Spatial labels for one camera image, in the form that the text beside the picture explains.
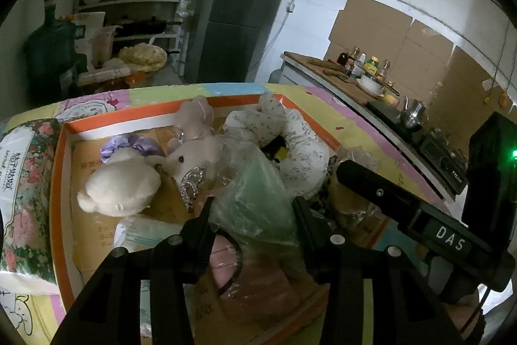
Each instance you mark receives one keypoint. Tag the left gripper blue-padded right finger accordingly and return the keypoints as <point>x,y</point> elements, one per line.
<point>375,297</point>

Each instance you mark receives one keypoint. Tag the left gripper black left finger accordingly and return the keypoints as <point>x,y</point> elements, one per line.
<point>175,262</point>

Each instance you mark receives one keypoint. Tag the green patterned tissue pack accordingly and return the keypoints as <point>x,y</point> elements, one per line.
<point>136,232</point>

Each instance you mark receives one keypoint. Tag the pink packaged towel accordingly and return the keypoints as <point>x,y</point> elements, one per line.
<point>249,280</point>

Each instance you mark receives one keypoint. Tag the mint green packaged item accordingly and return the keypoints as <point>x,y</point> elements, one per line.
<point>255,207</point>

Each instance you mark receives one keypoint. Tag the white teddy bear purple bow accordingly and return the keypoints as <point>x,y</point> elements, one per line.
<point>126,182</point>

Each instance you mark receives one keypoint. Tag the pink bunny plush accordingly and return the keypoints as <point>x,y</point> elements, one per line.
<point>193,151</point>

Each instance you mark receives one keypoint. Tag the white floral neck pillow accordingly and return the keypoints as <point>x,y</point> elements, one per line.
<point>304,169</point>

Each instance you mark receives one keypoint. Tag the leopard print cloth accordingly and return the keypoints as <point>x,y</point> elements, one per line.
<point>322,206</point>

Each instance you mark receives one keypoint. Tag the kitchen counter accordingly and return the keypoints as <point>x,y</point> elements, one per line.
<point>297,69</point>

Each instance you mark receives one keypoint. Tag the orange rimmed cardboard box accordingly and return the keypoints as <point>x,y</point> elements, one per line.
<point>107,308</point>

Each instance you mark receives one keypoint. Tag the steel kettle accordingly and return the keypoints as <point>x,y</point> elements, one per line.
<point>413,114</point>

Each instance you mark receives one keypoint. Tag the colourful cartoon bedsheet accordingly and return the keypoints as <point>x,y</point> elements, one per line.
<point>81,240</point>

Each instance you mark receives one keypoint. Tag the floral tissue pack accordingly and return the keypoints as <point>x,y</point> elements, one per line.
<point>27,155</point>

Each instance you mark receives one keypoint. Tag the white bowl on counter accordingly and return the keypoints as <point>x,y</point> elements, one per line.
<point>370,85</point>

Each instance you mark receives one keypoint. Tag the yellow green bottle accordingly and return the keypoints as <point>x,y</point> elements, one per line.
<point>371,66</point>

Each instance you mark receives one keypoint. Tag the blue water jug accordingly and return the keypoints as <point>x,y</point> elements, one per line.
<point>51,59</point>

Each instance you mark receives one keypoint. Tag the dark green refrigerator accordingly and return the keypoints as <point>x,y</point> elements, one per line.
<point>223,39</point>

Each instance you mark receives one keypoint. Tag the cardboard sheets on wall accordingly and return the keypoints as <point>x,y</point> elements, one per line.
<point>425,66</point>

